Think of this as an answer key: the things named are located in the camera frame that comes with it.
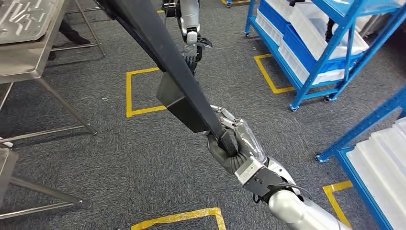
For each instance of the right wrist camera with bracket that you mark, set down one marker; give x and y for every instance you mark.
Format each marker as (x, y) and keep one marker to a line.
(257, 179)

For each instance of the blue plastic bin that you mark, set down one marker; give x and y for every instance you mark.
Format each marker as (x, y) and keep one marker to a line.
(295, 46)

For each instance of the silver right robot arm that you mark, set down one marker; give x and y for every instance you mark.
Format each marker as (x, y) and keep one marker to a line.
(291, 209)

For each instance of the black plastic frame panel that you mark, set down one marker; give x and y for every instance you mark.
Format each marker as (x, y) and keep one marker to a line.
(152, 31)

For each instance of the stamped sheet metal panel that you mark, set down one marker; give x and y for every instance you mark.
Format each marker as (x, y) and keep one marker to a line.
(28, 19)

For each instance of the background robot silver arm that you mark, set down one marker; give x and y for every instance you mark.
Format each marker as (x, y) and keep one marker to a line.
(190, 16)

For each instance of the stainless steel table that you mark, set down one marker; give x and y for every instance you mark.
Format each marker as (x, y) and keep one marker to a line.
(19, 60)

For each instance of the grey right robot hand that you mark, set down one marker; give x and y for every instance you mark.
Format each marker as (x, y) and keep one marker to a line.
(228, 162)

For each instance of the background robot grey hand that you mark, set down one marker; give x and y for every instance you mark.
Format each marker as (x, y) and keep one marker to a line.
(192, 60)

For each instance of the blue metal shelf rack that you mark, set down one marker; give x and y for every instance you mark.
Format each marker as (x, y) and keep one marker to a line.
(320, 63)
(364, 123)

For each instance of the person's foot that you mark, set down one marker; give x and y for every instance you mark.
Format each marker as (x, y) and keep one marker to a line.
(74, 36)

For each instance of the black plastic part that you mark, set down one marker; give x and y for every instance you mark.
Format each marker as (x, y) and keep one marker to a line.
(330, 30)

